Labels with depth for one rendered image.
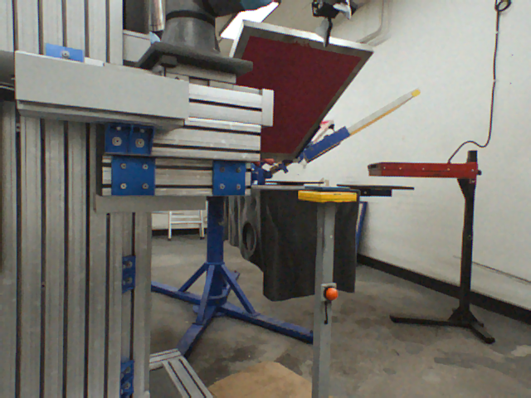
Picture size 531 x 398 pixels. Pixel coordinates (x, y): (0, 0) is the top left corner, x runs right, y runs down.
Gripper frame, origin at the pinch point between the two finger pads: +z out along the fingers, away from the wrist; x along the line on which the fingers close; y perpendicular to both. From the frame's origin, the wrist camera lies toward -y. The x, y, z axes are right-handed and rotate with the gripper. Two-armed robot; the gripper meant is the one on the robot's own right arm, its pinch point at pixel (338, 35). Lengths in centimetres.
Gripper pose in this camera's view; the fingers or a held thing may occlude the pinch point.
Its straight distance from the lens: 139.0
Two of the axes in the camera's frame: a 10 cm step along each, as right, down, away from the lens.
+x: 3.9, -2.4, -8.9
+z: 0.9, 9.7, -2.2
